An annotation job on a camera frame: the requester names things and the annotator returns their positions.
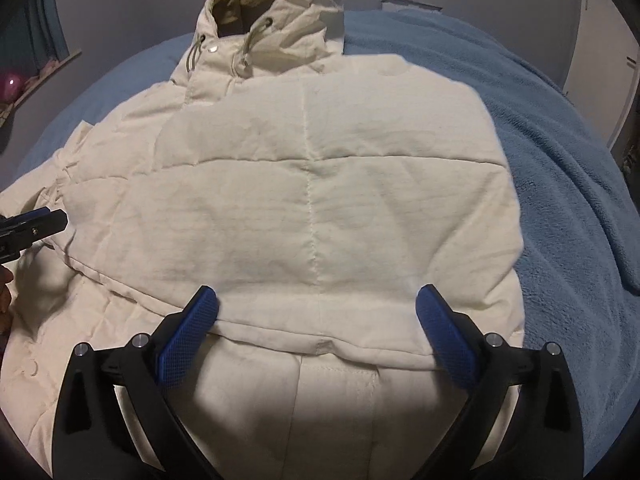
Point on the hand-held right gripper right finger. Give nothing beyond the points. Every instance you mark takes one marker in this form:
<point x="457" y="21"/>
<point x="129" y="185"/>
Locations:
<point x="447" y="340"/>

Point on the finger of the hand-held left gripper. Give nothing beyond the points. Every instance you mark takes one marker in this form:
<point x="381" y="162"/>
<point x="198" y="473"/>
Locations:
<point x="35" y="224"/>
<point x="9" y="252"/>

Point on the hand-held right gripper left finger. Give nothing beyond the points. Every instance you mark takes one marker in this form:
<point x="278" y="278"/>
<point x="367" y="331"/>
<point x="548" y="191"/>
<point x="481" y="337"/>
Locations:
<point x="187" y="340"/>

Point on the cream hooded puffer jacket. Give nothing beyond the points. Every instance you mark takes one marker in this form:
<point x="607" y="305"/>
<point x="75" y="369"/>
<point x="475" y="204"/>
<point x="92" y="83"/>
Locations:
<point x="310" y="200"/>

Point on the person's left hand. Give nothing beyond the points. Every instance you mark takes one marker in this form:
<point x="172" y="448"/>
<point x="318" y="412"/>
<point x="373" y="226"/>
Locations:
<point x="4" y="295"/>

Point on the pink ball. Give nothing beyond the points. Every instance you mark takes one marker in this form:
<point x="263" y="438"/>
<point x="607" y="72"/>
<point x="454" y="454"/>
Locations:
<point x="10" y="87"/>

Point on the wooden shelf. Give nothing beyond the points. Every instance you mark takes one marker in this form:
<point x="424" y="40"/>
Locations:
<point x="45" y="77"/>

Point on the blue fleece blanket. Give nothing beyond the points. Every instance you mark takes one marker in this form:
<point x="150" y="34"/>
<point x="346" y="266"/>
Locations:
<point x="565" y="220"/>

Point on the blue curtain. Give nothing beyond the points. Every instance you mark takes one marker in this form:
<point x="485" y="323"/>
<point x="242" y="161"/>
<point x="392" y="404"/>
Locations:
<point x="42" y="20"/>

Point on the white door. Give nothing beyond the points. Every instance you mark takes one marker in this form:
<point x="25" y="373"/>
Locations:
<point x="607" y="80"/>

